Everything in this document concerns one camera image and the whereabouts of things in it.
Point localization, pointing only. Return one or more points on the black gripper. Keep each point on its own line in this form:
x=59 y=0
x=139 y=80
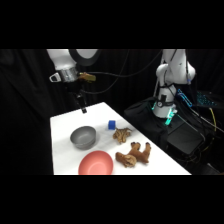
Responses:
x=74 y=87

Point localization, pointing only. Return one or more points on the blue cube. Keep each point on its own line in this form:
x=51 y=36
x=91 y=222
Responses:
x=111 y=124

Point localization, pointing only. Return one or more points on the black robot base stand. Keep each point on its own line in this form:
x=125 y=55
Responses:
x=143 y=111

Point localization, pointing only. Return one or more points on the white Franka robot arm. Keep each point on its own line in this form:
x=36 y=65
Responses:
x=61 y=60

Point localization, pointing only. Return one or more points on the gray bowl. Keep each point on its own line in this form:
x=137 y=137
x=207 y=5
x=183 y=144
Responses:
x=83 y=136

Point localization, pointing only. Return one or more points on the pink bowl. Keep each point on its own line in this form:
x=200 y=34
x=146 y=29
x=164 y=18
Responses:
x=95 y=163

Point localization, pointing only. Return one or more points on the tiger striped plush toy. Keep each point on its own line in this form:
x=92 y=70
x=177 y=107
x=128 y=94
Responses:
x=121 y=134

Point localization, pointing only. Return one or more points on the black curtain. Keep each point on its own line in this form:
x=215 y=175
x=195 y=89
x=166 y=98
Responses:
x=23 y=110

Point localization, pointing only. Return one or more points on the brown dog plush toy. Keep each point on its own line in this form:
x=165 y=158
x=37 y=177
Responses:
x=136 y=155

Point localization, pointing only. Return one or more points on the blue clamp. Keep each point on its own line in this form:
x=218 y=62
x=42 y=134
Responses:
x=184 y=97

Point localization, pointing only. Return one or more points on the black control box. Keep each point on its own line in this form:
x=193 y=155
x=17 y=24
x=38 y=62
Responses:
x=185 y=138

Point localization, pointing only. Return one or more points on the keyboard with teal lights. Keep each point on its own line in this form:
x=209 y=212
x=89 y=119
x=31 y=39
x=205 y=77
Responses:
x=209 y=99

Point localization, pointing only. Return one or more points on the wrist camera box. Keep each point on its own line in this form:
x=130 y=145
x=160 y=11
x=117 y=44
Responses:
x=87 y=77

